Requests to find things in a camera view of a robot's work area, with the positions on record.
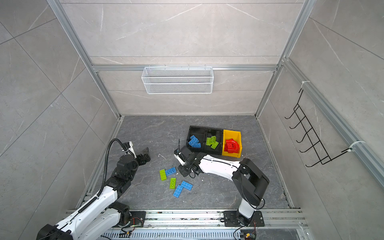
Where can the aluminium front rail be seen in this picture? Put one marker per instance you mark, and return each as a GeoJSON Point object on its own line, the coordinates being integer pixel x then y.
{"type": "Point", "coordinates": [205, 224]}

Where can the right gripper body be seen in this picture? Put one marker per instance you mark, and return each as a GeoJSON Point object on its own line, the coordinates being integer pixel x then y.
{"type": "Point", "coordinates": [188, 164]}

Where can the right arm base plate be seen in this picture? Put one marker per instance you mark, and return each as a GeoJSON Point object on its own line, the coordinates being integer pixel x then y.
{"type": "Point", "coordinates": [235, 219]}

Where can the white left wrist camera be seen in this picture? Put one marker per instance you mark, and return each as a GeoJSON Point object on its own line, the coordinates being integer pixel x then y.
{"type": "Point", "coordinates": [128, 149]}

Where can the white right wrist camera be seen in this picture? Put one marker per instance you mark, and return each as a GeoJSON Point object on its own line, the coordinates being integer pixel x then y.
{"type": "Point", "coordinates": [179, 157]}

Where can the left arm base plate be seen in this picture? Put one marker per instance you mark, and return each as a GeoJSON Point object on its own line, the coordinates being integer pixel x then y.
{"type": "Point", "coordinates": [133, 219]}

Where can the white wire mesh basket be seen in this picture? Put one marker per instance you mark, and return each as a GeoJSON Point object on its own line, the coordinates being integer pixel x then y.
{"type": "Point", "coordinates": [178, 80]}

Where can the black wire hook rack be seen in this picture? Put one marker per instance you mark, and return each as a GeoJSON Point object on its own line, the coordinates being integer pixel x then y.
{"type": "Point", "coordinates": [311, 134]}

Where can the red arch lego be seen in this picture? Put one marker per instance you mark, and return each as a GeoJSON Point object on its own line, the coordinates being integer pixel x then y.
{"type": "Point", "coordinates": [231, 146]}

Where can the yellow plastic bin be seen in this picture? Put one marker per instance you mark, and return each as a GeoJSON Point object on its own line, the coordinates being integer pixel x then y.
{"type": "Point", "coordinates": [236, 135]}

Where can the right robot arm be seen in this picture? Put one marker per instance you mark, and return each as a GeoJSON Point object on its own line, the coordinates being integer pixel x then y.
{"type": "Point", "coordinates": [249, 180]}

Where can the green lego small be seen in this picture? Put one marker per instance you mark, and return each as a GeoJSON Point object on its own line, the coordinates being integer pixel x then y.
{"type": "Point", "coordinates": [173, 183]}

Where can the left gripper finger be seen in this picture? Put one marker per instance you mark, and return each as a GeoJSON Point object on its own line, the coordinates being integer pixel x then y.
{"type": "Point", "coordinates": [145, 152]}
{"type": "Point", "coordinates": [143, 159]}

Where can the black bin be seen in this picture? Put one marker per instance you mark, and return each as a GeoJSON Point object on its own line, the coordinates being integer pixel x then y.
{"type": "Point", "coordinates": [199, 132]}
{"type": "Point", "coordinates": [219, 134]}

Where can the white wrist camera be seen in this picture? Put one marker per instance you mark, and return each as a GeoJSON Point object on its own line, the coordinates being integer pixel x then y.
{"type": "Point", "coordinates": [128, 149]}
{"type": "Point", "coordinates": [179, 157]}

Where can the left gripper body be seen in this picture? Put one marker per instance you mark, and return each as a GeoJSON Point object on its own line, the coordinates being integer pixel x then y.
{"type": "Point", "coordinates": [135, 165]}

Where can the green lego under stack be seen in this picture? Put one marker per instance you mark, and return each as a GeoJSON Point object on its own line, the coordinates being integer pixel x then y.
{"type": "Point", "coordinates": [214, 145]}

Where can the blue lego low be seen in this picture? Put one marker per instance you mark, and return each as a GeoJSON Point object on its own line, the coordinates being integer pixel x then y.
{"type": "Point", "coordinates": [171, 171]}

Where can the blue lego bottom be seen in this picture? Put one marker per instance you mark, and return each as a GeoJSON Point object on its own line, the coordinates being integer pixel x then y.
{"type": "Point", "coordinates": [178, 191]}

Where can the green lego large plate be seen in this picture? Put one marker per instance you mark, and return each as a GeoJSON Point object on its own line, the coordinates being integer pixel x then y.
{"type": "Point", "coordinates": [208, 142]}

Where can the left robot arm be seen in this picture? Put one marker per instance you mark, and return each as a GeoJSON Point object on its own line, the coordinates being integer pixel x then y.
{"type": "Point", "coordinates": [102, 211]}

